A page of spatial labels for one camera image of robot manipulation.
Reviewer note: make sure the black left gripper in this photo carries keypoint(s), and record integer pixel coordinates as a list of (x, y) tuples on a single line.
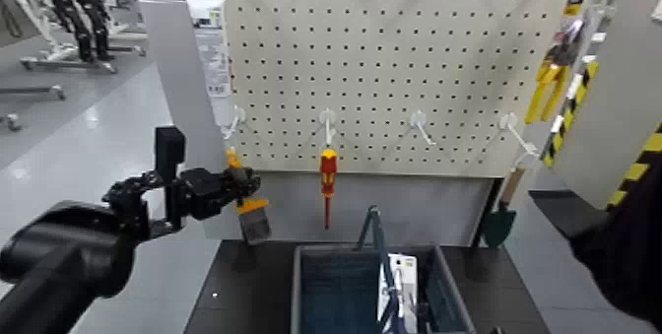
[(204, 193)]

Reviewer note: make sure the yellow paint brush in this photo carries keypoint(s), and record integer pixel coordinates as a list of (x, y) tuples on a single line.
[(253, 212)]

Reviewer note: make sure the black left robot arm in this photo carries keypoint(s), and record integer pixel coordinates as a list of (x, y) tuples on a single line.
[(62, 263)]

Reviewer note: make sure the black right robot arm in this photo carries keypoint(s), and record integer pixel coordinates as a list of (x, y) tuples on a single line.
[(626, 258)]

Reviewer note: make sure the grey plastic crate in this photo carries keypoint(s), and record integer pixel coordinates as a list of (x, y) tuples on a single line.
[(336, 294)]

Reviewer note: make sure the white pegboard hook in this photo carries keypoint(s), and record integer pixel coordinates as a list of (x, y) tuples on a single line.
[(327, 117), (238, 116), (418, 119), (508, 121)]

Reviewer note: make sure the red yellow screwdriver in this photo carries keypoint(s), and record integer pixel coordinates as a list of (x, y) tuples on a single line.
[(328, 165)]

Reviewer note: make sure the grey side panel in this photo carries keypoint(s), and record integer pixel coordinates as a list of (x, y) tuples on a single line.
[(181, 67)]

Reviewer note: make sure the white printed paper label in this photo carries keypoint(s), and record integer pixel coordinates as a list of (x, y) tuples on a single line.
[(212, 46)]

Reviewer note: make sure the white packaged box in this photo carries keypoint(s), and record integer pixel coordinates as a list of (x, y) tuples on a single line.
[(406, 279)]

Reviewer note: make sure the white perforated pegboard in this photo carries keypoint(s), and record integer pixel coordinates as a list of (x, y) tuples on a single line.
[(388, 67)]

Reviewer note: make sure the grey wheeled base bar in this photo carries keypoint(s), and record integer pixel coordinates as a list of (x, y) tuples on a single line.
[(36, 90)]

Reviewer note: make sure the white wheeled stand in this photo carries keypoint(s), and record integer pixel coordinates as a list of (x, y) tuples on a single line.
[(46, 51)]

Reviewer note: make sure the black humanoid robot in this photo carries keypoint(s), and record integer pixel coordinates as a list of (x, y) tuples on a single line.
[(77, 10)]

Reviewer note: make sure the grey panel with hazard tape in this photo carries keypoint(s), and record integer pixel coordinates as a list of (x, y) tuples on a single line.
[(615, 93)]

